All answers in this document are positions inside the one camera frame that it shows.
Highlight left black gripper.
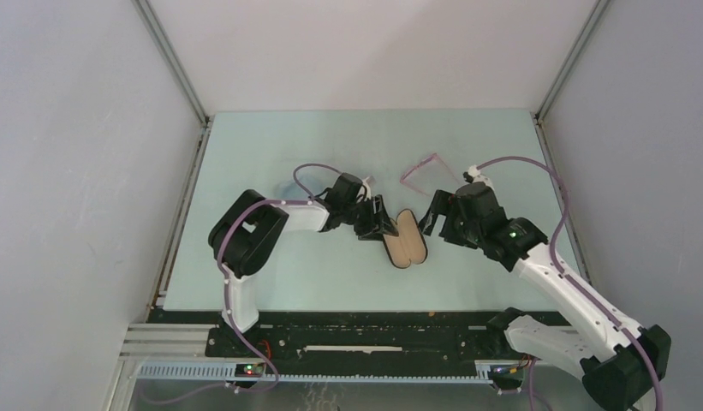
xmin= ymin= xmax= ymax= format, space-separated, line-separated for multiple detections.
xmin=342 ymin=195 xmax=398 ymax=242

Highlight black glasses case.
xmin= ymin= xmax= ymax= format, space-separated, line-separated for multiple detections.
xmin=382 ymin=209 xmax=428 ymax=269

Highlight light blue cleaning cloth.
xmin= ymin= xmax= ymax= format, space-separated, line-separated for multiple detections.
xmin=273 ymin=176 xmax=325 ymax=200

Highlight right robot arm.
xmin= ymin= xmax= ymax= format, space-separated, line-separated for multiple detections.
xmin=420 ymin=182 xmax=672 ymax=410

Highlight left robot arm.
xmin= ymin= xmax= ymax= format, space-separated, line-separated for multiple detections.
xmin=208 ymin=173 xmax=399 ymax=357

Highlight pink transparent sunglasses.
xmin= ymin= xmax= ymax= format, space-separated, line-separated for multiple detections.
xmin=399 ymin=153 xmax=462 ymax=197

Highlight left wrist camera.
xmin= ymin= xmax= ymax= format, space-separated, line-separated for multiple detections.
xmin=359 ymin=176 xmax=376 ymax=200

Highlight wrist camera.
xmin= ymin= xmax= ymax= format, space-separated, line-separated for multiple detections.
xmin=463 ymin=165 xmax=494 ymax=189
xmin=359 ymin=176 xmax=376 ymax=200

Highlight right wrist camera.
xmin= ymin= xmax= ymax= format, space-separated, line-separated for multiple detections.
xmin=463 ymin=165 xmax=494 ymax=189

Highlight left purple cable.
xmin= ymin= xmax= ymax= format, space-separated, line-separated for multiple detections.
xmin=214 ymin=163 xmax=352 ymax=392

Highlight grey cable duct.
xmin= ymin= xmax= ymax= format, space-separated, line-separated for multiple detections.
xmin=136 ymin=361 xmax=492 ymax=384

